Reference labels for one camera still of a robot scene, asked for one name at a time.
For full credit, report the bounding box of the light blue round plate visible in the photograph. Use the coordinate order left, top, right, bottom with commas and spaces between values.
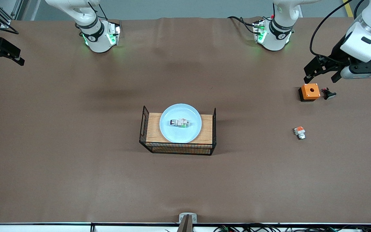
159, 103, 202, 144

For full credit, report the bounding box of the black push button head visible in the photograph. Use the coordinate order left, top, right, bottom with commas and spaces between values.
321, 87, 337, 100

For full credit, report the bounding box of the orange button box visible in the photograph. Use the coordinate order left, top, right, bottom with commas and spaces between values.
299, 83, 321, 102

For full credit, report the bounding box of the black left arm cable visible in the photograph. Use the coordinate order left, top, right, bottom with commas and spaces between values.
309, 0, 366, 63

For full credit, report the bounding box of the black arm base cable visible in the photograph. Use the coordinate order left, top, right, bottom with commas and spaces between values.
227, 15, 260, 34

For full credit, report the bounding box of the wire basket with wooden top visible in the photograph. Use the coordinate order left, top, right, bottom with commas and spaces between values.
139, 106, 217, 156

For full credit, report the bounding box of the black cable bundle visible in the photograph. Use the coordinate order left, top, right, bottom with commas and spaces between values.
165, 222, 371, 232

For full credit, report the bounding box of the white table edge rail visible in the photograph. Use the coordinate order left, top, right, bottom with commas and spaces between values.
0, 222, 371, 232

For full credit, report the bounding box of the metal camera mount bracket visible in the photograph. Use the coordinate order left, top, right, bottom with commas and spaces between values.
176, 213, 197, 232

